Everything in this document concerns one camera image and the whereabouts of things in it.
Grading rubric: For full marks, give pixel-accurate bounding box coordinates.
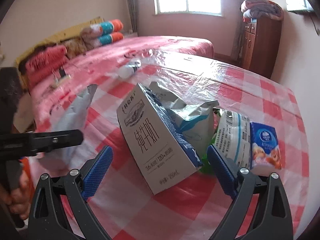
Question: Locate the pink heart print bedsheet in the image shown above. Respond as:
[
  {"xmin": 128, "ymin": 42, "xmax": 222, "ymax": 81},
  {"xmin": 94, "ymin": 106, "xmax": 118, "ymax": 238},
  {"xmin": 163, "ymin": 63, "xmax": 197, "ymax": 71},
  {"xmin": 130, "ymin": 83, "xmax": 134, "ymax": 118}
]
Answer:
[{"xmin": 30, "ymin": 35, "xmax": 215, "ymax": 130}]

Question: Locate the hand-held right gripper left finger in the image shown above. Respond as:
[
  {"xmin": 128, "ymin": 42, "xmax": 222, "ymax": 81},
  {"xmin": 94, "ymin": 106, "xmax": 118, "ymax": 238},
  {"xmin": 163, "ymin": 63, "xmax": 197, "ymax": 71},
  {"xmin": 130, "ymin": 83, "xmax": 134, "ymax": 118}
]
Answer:
[{"xmin": 27, "ymin": 145, "xmax": 113, "ymax": 240}]

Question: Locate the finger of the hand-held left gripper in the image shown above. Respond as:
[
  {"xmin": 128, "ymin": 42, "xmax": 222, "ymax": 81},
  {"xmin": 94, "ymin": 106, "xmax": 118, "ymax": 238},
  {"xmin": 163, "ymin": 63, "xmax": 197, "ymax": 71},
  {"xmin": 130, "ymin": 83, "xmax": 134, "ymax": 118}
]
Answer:
[{"xmin": 0, "ymin": 129, "xmax": 84, "ymax": 159}]

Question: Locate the white milk carton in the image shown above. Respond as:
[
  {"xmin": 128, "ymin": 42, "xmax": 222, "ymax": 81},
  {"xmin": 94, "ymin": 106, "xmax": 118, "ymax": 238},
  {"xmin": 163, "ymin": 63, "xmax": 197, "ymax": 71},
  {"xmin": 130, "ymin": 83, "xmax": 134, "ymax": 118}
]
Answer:
[
  {"xmin": 149, "ymin": 81, "xmax": 220, "ymax": 155},
  {"xmin": 117, "ymin": 82, "xmax": 203, "ymax": 195}
]

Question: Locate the grey curtain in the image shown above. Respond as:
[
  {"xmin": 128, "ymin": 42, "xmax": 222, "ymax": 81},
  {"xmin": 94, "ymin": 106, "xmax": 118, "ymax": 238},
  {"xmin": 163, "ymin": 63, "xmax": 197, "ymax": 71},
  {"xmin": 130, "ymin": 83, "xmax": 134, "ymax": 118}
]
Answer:
[
  {"xmin": 232, "ymin": 12, "xmax": 245, "ymax": 61},
  {"xmin": 125, "ymin": 0, "xmax": 141, "ymax": 35}
]

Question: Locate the yellow headboard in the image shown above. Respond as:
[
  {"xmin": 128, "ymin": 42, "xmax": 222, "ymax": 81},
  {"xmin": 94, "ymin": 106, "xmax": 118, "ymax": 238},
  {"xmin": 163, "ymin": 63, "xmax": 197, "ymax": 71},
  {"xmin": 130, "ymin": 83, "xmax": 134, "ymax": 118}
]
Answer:
[{"xmin": 15, "ymin": 17, "xmax": 105, "ymax": 63}]

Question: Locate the silver grey plastic bag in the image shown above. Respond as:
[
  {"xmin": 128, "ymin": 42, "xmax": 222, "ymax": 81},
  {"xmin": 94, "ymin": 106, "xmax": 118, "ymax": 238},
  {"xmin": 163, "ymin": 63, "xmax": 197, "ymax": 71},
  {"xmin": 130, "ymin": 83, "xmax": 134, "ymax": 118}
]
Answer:
[{"xmin": 40, "ymin": 84, "xmax": 98, "ymax": 171}]

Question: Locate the pink folded blanket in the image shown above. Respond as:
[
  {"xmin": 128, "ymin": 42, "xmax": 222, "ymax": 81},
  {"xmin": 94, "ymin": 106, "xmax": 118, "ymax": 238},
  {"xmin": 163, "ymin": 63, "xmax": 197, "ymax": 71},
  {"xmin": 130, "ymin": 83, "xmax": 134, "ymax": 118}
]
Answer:
[{"xmin": 25, "ymin": 45, "xmax": 68, "ymax": 86}]

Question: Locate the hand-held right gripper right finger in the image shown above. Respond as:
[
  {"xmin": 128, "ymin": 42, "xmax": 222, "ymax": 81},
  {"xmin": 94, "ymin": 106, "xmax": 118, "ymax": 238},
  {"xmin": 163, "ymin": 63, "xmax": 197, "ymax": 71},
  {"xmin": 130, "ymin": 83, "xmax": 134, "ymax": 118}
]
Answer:
[{"xmin": 207, "ymin": 145, "xmax": 293, "ymax": 240}]

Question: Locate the white plastic bag blue logo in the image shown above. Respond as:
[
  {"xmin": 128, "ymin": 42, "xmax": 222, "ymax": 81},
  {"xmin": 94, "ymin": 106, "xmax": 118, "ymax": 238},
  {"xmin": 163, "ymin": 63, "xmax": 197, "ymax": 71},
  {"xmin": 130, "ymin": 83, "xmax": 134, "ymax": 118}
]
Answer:
[{"xmin": 117, "ymin": 59, "xmax": 142, "ymax": 78}]

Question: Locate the folded quilts pile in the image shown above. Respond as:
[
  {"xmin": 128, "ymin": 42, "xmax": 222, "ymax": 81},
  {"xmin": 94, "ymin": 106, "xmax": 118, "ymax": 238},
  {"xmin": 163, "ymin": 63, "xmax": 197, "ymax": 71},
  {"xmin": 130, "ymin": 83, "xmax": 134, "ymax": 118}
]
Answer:
[{"xmin": 241, "ymin": 0, "xmax": 285, "ymax": 22}]

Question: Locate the white power strip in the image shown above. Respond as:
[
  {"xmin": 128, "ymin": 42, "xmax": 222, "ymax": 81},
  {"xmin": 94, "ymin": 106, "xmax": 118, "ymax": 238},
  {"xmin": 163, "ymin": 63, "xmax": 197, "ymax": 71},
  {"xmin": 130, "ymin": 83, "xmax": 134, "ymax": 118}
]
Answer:
[{"xmin": 53, "ymin": 69, "xmax": 71, "ymax": 83}]

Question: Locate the person's left hand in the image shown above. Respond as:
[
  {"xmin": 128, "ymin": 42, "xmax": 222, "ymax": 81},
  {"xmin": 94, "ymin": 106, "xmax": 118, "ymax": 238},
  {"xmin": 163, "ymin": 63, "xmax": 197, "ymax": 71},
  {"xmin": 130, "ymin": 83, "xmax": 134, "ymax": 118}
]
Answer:
[{"xmin": 0, "ymin": 176, "xmax": 33, "ymax": 220}]

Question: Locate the blue white boxy tissue pack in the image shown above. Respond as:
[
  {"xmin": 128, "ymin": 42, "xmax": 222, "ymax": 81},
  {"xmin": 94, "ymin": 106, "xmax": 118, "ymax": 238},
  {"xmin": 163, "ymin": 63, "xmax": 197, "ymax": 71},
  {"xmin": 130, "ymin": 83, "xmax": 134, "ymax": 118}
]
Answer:
[{"xmin": 249, "ymin": 122, "xmax": 282, "ymax": 170}]

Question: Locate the wooden cabinet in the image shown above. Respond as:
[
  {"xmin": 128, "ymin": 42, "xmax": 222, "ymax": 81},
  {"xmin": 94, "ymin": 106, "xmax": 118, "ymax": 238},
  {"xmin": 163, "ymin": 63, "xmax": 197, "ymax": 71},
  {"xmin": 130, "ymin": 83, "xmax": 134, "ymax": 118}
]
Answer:
[{"xmin": 241, "ymin": 16, "xmax": 283, "ymax": 79}]

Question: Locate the red white checkered blanket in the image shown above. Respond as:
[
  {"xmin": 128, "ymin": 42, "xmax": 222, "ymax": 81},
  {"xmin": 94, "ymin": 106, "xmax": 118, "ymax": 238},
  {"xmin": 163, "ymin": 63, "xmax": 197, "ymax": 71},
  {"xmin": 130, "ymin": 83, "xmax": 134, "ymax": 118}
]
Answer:
[{"xmin": 25, "ymin": 60, "xmax": 308, "ymax": 240}]

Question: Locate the white green plastic wrapper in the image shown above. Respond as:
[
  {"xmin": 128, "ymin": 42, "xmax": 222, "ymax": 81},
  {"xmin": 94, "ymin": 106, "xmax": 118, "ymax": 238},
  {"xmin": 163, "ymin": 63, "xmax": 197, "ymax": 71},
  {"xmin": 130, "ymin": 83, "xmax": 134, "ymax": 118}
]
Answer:
[{"xmin": 200, "ymin": 109, "xmax": 251, "ymax": 174}]

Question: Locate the popcorn print pillow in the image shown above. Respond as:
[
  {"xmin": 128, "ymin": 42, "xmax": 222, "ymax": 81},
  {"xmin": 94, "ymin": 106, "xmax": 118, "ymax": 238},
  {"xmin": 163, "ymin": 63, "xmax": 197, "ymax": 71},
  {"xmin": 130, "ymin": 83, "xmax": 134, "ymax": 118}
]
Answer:
[{"xmin": 64, "ymin": 41, "xmax": 87, "ymax": 58}]

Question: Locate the rolled floral bolster pillow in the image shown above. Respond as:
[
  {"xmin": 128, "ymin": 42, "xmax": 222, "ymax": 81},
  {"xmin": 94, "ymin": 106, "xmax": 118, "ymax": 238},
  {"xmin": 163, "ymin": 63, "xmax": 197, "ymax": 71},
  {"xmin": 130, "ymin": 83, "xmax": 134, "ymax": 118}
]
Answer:
[
  {"xmin": 84, "ymin": 32, "xmax": 125, "ymax": 50},
  {"xmin": 80, "ymin": 19, "xmax": 124, "ymax": 40}
]

